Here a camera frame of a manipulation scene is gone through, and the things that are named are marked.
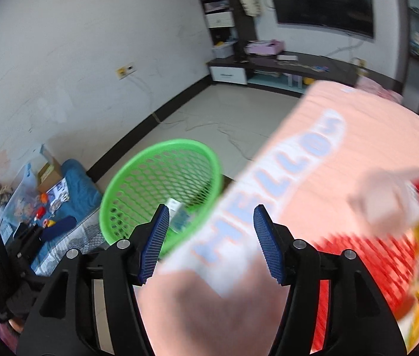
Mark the printed plastic bag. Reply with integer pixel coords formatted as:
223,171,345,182
3,163,41,227

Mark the yellow white wall outlet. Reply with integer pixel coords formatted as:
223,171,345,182
116,65,136,80

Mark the wall-mounted black television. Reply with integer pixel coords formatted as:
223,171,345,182
265,0,375,39

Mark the beige wall intercom phone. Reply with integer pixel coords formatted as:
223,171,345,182
238,0,263,17

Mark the small white blue box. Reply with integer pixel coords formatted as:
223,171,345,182
165,198,189,232

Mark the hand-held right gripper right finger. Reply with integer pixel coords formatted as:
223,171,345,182
253,205,407,356

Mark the pink flat box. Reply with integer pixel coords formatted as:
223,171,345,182
244,39,284,56

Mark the person's left forearm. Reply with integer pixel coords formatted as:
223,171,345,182
0,315,22,353

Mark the red white wrapper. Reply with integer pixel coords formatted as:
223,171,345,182
348,169,419,231

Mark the dark television cabinet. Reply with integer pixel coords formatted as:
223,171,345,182
206,50,366,99

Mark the white storage box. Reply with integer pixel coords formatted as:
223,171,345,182
211,42,237,59

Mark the blue quilted bedding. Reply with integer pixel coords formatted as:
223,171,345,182
0,159,102,275

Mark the pink printed blanket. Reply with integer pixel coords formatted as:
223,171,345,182
135,80,419,356

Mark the red plastic mesh basket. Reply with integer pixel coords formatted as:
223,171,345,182
311,226,419,355

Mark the open cardboard box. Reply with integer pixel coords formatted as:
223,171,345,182
37,158,63,193

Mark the pink floral cloth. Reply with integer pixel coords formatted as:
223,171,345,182
356,76,403,102

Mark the green plastic mesh basket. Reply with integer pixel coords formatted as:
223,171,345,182
99,139,223,258

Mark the dark wall shelf unit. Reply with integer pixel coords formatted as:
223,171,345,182
192,0,258,62

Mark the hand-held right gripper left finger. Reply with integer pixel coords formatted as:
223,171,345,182
15,204,171,356

